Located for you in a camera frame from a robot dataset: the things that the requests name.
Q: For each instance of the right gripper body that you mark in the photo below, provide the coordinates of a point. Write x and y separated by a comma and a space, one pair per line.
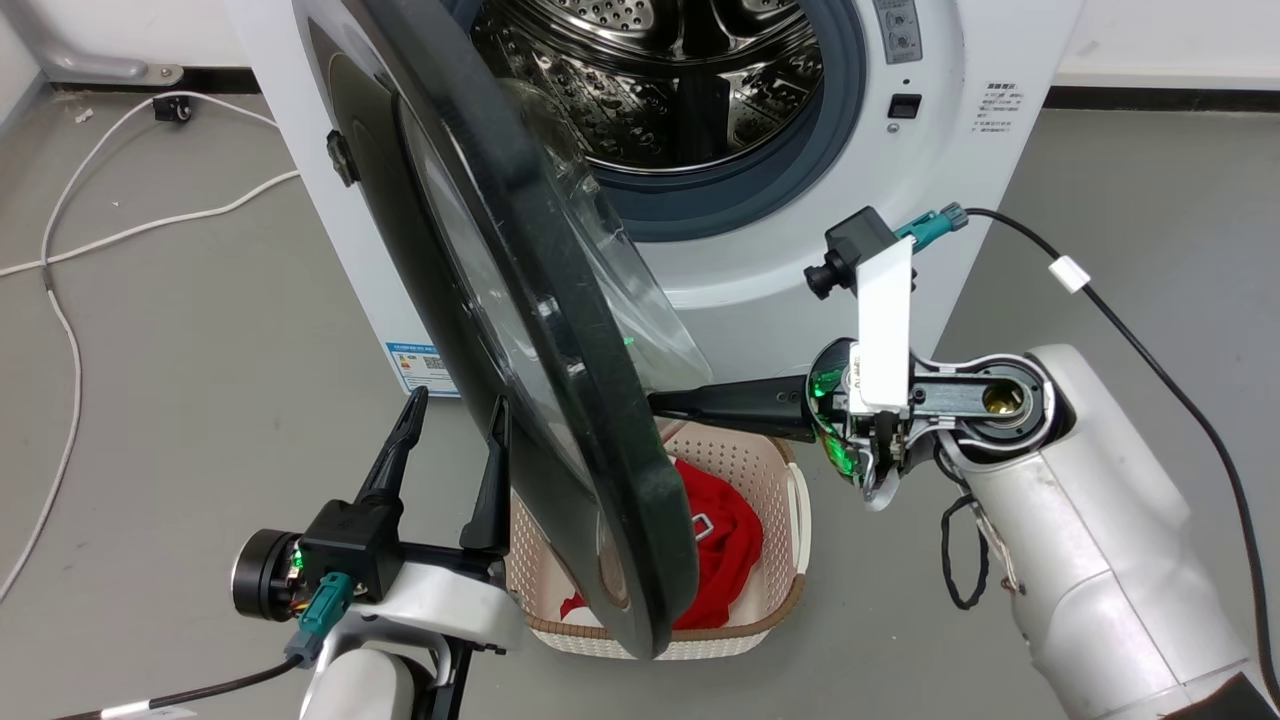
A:
965, 398

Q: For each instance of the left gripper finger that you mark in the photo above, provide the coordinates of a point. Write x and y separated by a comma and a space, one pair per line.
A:
492, 480
395, 455

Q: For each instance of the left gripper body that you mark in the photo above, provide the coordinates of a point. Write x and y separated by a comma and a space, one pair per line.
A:
440, 600

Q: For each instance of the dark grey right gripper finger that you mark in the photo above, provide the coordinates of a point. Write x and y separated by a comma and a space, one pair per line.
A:
740, 405

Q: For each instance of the black round washing machine door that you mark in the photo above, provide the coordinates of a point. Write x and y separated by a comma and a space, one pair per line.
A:
560, 350

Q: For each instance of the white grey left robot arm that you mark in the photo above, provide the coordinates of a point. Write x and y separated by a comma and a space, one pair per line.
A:
370, 685

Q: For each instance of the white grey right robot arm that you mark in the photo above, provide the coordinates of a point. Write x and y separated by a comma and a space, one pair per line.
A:
1090, 540

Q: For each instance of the white front-load washing machine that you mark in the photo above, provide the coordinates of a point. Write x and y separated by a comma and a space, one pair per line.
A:
790, 270

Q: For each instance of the grey-blue rubber door seal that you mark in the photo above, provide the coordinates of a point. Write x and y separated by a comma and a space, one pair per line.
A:
800, 170

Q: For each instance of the steel washing machine drum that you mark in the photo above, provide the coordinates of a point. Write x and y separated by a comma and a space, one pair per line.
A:
690, 90

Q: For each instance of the blue energy label sticker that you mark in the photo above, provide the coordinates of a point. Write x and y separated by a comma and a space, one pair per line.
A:
422, 368

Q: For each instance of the beige perforated laundry basket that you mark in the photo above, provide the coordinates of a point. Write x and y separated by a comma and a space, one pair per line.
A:
775, 520

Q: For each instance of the red garment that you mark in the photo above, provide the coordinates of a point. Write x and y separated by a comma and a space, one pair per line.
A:
725, 550

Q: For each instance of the white text warning sticker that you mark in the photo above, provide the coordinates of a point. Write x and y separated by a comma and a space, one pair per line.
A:
998, 107

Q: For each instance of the small black floor plug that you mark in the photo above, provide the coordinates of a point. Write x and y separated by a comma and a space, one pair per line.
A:
173, 108

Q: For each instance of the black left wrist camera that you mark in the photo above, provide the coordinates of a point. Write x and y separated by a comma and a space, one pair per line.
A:
350, 545

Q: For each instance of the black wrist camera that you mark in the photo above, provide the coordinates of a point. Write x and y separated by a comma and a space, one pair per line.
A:
852, 250
350, 545

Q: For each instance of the white camera mounting bracket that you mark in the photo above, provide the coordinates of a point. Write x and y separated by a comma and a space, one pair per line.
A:
885, 330

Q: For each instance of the teal left camera connector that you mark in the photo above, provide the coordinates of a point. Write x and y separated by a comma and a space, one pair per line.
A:
322, 615

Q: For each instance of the teal camera connector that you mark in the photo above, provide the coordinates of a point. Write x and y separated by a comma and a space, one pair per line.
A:
322, 615
928, 226

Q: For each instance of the teal right camera connector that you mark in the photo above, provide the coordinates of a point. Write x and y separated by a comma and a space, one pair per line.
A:
928, 226

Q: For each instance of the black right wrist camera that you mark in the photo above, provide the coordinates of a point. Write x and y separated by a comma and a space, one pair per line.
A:
852, 250

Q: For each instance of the grey metal floor bracket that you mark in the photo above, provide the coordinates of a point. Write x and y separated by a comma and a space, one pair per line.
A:
90, 55

